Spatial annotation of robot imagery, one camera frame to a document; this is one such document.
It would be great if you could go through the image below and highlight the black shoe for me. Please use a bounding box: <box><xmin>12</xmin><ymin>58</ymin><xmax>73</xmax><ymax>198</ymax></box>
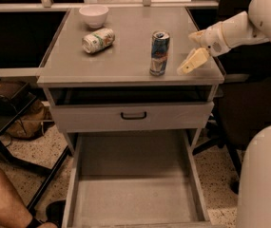
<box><xmin>46</xmin><ymin>200</ymin><xmax>66</xmax><ymax>228</ymax></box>

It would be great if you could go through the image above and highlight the white bowl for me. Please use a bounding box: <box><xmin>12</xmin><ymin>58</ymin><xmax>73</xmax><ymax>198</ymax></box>
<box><xmin>79</xmin><ymin>5</ymin><xmax>109</xmax><ymax>29</ymax></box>

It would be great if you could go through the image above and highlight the blue silver redbull can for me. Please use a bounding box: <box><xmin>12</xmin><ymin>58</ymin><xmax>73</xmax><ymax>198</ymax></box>
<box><xmin>149</xmin><ymin>30</ymin><xmax>170</xmax><ymax>76</ymax></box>

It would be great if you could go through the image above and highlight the black side table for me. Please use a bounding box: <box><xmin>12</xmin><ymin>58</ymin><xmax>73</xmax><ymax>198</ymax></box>
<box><xmin>0</xmin><ymin>84</ymin><xmax>70</xmax><ymax>214</ymax></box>

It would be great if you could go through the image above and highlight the open grey middle drawer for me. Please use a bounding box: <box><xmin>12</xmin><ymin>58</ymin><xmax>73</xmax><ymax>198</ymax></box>
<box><xmin>62</xmin><ymin>130</ymin><xmax>225</xmax><ymax>228</ymax></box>

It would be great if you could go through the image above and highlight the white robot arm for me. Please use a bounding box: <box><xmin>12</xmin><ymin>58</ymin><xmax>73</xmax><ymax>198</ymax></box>
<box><xmin>179</xmin><ymin>0</ymin><xmax>271</xmax><ymax>228</ymax></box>

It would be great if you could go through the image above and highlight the closed top drawer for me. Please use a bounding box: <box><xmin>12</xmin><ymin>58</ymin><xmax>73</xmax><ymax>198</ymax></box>
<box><xmin>51</xmin><ymin>102</ymin><xmax>213</xmax><ymax>133</ymax></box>

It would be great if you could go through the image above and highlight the grey drawer cabinet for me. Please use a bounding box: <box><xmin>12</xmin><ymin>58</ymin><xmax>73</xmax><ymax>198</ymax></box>
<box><xmin>38</xmin><ymin>8</ymin><xmax>223</xmax><ymax>158</ymax></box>

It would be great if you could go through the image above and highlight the brown bag on floor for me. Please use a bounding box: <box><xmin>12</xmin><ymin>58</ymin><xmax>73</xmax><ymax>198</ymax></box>
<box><xmin>6</xmin><ymin>100</ymin><xmax>54</xmax><ymax>140</ymax></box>

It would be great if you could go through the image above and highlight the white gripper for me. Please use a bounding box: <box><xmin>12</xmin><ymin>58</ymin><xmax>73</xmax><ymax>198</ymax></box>
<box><xmin>177</xmin><ymin>22</ymin><xmax>230</xmax><ymax>75</ymax></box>

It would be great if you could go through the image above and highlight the black drawer handle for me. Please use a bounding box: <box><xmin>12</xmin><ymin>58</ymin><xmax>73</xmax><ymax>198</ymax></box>
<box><xmin>120</xmin><ymin>111</ymin><xmax>147</xmax><ymax>121</ymax></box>

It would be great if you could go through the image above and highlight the lying green white can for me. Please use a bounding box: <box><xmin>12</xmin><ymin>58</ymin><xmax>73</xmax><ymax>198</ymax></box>
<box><xmin>82</xmin><ymin>28</ymin><xmax>115</xmax><ymax>54</ymax></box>

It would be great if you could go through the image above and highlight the black office chair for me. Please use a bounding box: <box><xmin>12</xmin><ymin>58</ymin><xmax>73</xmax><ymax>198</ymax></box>
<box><xmin>191</xmin><ymin>0</ymin><xmax>271</xmax><ymax>195</ymax></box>

